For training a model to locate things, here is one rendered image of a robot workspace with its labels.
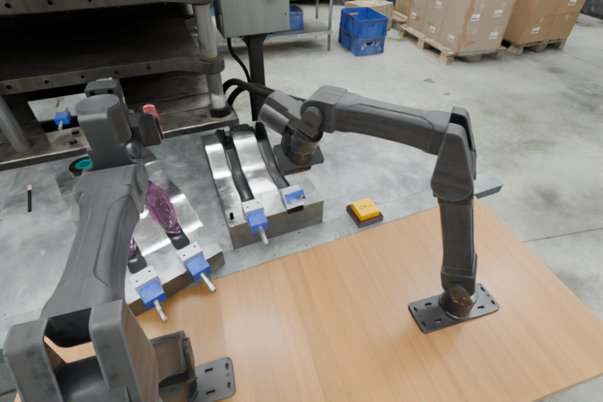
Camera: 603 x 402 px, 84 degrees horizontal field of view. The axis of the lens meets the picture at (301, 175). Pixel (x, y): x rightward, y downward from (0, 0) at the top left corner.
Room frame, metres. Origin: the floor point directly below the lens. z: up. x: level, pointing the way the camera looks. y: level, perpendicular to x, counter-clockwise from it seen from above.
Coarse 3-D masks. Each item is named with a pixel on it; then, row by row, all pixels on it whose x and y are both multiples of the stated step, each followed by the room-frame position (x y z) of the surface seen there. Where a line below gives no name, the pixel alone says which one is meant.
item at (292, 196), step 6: (294, 186) 0.66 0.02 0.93; (282, 192) 0.64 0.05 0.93; (288, 192) 0.65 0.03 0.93; (294, 192) 0.62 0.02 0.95; (300, 192) 0.62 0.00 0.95; (282, 198) 0.65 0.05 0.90; (288, 198) 0.61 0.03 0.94; (294, 198) 0.61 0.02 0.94; (300, 198) 0.58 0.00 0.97; (288, 204) 0.62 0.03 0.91; (294, 204) 0.63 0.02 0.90; (300, 204) 0.63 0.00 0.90
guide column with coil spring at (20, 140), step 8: (0, 96) 1.06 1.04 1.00; (0, 104) 1.04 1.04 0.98; (0, 112) 1.03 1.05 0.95; (8, 112) 1.05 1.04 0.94; (0, 120) 1.03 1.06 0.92; (8, 120) 1.04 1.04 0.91; (16, 120) 1.06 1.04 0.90; (8, 128) 1.03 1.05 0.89; (16, 128) 1.04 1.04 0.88; (8, 136) 1.03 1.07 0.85; (16, 136) 1.03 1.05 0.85; (24, 136) 1.05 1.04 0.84; (16, 144) 1.03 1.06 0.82; (24, 144) 1.04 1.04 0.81
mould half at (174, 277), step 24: (72, 192) 0.66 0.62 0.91; (168, 192) 0.68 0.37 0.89; (72, 216) 0.61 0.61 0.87; (144, 216) 0.59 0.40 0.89; (192, 216) 0.62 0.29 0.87; (144, 240) 0.53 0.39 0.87; (168, 240) 0.54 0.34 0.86; (192, 240) 0.54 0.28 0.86; (168, 264) 0.47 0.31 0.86; (216, 264) 0.50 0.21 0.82; (168, 288) 0.42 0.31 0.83
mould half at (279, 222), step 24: (216, 144) 0.86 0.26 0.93; (240, 144) 0.87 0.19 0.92; (216, 168) 0.79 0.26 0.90; (264, 168) 0.80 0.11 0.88; (216, 192) 0.78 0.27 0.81; (264, 192) 0.69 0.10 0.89; (312, 192) 0.69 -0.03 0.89; (240, 216) 0.59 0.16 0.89; (288, 216) 0.62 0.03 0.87; (312, 216) 0.64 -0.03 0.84; (240, 240) 0.57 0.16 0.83
